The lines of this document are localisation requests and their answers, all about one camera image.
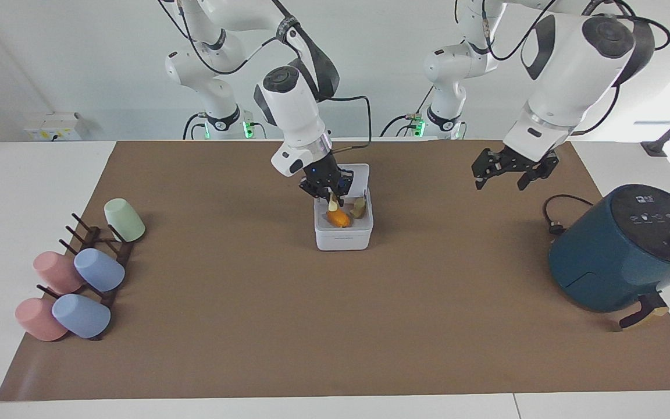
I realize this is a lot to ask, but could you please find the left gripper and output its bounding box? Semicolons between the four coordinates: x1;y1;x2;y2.
471;145;560;192

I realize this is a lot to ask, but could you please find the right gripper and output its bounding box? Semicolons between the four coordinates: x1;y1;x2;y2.
298;152;352;208

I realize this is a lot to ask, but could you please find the dark brown cup rack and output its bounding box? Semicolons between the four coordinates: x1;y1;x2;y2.
37;213;135;342

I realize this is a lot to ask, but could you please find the blue cup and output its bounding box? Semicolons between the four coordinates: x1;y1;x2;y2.
74;248;126;293
52;294;111;339

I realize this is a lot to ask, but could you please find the green cup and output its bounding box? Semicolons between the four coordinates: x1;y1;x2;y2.
104;198;146;243

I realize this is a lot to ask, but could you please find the dark blue air fryer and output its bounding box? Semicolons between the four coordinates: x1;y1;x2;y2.
548;184;670;332

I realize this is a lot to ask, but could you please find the white wall socket box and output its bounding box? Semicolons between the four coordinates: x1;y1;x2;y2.
25;112;83;142

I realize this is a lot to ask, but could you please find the pink cup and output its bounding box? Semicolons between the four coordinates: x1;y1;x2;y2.
15;298;69;342
33;251;85;294

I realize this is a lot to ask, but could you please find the black air fryer cable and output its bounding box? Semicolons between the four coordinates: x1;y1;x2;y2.
543;194;595;236

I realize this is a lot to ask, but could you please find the white trash bin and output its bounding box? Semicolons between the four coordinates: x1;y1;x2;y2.
313;164;375;252

